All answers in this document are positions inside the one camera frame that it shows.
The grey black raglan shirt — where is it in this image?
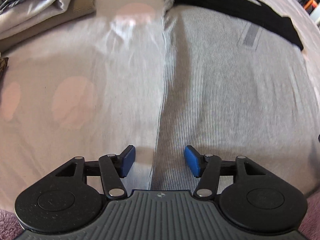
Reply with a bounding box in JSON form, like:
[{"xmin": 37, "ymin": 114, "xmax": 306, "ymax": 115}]
[{"xmin": 150, "ymin": 0, "xmax": 319, "ymax": 194}]

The stack of folded clothes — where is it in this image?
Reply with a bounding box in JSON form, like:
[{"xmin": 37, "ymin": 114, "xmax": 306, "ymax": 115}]
[{"xmin": 1, "ymin": 0, "xmax": 95, "ymax": 52}]

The pink dotted bed sheet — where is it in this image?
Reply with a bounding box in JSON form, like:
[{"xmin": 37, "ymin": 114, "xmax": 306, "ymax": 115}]
[{"xmin": 0, "ymin": 0, "xmax": 320, "ymax": 213}]

